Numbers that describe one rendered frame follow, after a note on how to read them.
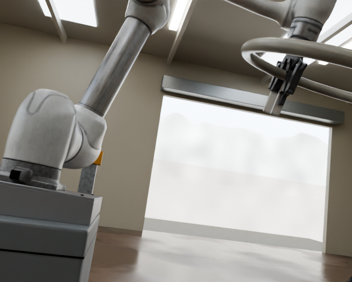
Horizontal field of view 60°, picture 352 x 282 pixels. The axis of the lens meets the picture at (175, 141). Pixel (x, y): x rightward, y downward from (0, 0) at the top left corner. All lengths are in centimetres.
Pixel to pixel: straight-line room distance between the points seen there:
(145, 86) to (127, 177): 213
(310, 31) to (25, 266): 95
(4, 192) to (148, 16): 75
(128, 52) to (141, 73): 611
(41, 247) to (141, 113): 632
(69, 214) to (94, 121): 38
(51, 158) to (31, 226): 21
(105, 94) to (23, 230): 55
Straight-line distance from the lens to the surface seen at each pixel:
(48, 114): 88
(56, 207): 78
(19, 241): 74
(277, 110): 100
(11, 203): 81
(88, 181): 179
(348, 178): 883
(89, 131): 104
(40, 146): 86
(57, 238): 72
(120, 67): 112
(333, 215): 854
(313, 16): 103
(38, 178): 86
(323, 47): 61
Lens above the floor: 90
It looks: 10 degrees up
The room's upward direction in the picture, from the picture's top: 8 degrees clockwise
